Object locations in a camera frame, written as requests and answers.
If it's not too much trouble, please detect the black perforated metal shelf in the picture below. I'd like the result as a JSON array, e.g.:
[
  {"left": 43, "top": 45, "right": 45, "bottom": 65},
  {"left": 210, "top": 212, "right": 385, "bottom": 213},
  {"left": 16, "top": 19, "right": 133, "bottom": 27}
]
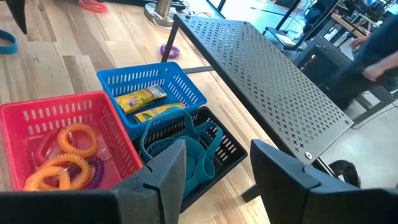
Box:
[{"left": 160, "top": 14, "right": 354, "bottom": 203}]

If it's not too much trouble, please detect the person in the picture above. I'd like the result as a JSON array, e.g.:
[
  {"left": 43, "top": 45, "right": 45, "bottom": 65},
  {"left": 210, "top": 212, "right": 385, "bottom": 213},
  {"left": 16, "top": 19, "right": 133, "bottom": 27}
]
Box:
[{"left": 323, "top": 14, "right": 398, "bottom": 111}]

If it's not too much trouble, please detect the white mushroom lamp brass base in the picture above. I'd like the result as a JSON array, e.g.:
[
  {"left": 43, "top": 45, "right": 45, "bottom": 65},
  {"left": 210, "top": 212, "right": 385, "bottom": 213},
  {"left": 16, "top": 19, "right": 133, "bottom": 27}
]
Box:
[{"left": 143, "top": 0, "right": 187, "bottom": 28}]

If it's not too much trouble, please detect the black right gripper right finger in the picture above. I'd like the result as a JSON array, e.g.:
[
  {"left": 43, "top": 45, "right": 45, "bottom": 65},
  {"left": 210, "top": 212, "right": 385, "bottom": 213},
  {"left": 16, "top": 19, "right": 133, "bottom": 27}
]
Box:
[{"left": 249, "top": 139, "right": 398, "bottom": 224}]

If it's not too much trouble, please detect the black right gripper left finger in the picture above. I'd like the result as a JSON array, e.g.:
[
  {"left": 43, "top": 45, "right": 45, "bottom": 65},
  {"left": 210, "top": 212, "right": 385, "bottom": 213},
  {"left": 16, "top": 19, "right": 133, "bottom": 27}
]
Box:
[{"left": 0, "top": 139, "right": 188, "bottom": 224}]

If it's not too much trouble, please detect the blue plastic basket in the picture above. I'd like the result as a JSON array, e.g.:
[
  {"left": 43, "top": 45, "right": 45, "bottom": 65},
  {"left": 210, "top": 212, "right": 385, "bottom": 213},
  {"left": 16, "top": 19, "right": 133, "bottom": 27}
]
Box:
[{"left": 96, "top": 60, "right": 208, "bottom": 141}]

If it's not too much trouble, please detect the red plastic basket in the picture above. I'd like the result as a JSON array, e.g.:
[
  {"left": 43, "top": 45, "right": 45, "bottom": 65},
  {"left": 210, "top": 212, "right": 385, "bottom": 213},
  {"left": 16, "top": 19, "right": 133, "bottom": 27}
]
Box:
[{"left": 0, "top": 90, "right": 144, "bottom": 191}]

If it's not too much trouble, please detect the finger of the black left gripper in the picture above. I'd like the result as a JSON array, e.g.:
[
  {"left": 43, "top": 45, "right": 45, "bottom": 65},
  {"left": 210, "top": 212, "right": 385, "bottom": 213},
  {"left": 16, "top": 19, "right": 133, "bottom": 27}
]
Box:
[{"left": 4, "top": 0, "right": 29, "bottom": 35}]

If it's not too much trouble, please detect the black plastic basket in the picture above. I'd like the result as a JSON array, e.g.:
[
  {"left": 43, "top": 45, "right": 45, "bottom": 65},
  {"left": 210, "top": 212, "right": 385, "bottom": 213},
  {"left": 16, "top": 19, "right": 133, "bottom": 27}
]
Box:
[{"left": 132, "top": 105, "right": 249, "bottom": 214}]

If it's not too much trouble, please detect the black computer tower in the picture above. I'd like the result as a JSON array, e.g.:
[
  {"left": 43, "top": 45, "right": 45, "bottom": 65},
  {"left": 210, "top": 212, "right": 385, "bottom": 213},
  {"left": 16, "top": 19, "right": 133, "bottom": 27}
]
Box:
[{"left": 295, "top": 37, "right": 349, "bottom": 88}]

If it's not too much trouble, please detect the yellow spiral wrist keychain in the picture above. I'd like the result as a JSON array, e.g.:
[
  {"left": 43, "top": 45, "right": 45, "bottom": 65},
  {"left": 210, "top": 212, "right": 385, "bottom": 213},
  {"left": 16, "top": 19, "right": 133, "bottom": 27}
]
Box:
[
  {"left": 40, "top": 153, "right": 93, "bottom": 190},
  {"left": 57, "top": 123, "right": 100, "bottom": 159},
  {"left": 23, "top": 166, "right": 73, "bottom": 192}
]

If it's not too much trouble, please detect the purple spiral wrist keychain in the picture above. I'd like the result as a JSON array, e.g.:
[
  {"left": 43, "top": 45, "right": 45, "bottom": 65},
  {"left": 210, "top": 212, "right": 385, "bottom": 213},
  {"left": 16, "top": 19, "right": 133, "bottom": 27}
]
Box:
[
  {"left": 159, "top": 43, "right": 181, "bottom": 59},
  {"left": 70, "top": 155, "right": 106, "bottom": 190}
]

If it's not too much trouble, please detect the black looped cable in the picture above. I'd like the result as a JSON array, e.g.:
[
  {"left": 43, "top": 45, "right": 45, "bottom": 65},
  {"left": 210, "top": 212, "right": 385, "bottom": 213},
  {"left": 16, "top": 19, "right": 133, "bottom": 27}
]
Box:
[{"left": 328, "top": 159, "right": 362, "bottom": 189}]

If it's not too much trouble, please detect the yellow green crayon box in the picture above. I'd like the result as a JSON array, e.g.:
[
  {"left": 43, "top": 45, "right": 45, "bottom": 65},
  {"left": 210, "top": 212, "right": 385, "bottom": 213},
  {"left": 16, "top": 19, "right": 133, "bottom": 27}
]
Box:
[{"left": 133, "top": 102, "right": 187, "bottom": 124}]

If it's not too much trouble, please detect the teal rubber band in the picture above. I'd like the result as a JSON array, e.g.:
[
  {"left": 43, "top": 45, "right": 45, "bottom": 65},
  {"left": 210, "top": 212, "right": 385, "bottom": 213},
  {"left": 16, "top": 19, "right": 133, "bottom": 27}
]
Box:
[
  {"left": 141, "top": 136, "right": 187, "bottom": 162},
  {"left": 186, "top": 121, "right": 224, "bottom": 162},
  {"left": 146, "top": 136, "right": 217, "bottom": 198},
  {"left": 0, "top": 29, "right": 19, "bottom": 56},
  {"left": 139, "top": 106, "right": 201, "bottom": 162}
]

